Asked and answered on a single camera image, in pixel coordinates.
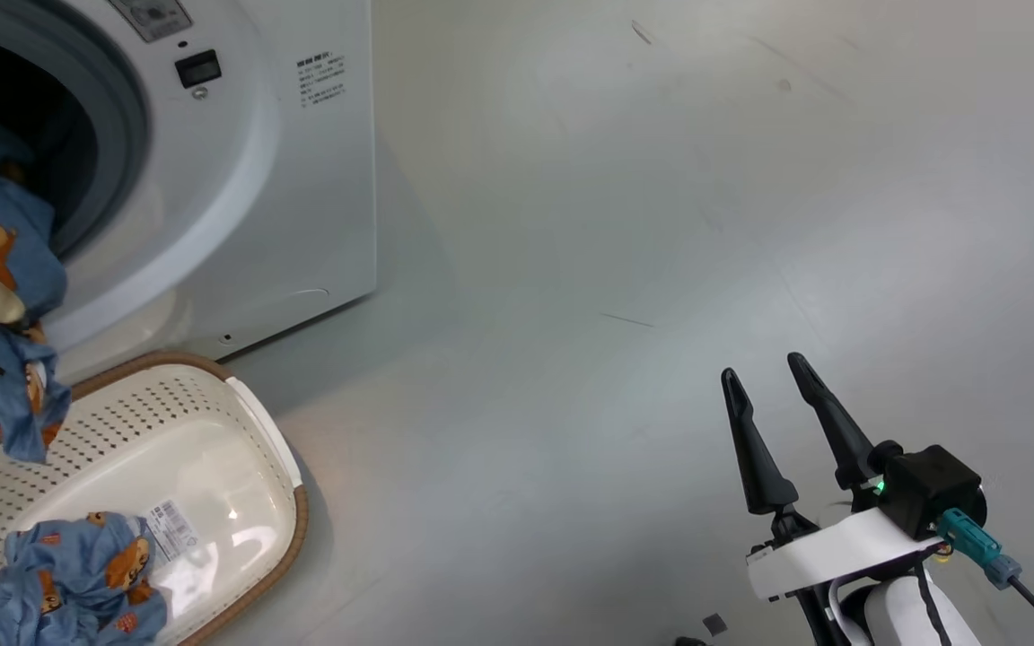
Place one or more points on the barcode label in basket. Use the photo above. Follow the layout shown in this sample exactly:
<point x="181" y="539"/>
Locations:
<point x="171" y="531"/>

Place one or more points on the small printed text label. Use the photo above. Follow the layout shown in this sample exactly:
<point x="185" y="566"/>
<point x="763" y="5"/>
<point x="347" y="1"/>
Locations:
<point x="321" y="81"/>

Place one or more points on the white front-load washing machine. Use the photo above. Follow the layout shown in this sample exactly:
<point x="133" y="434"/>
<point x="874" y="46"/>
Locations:
<point x="302" y="179"/>

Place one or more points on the cream perforated laundry basket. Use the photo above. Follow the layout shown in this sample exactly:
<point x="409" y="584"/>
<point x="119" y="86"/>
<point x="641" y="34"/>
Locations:
<point x="212" y="449"/>

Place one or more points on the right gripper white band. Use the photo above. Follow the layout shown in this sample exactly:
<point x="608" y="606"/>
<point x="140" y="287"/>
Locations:
<point x="822" y="552"/>

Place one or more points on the small grey floor marker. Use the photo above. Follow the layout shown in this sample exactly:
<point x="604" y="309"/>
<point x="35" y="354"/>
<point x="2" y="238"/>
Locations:
<point x="714" y="624"/>

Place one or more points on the grey warning sticker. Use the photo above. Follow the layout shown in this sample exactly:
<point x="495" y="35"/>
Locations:
<point x="153" y="18"/>

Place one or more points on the blue bear print garment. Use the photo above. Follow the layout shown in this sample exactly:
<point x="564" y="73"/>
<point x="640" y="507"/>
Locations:
<point x="68" y="583"/>

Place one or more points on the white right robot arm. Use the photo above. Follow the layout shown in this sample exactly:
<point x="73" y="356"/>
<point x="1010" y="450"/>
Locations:
<point x="894" y="619"/>

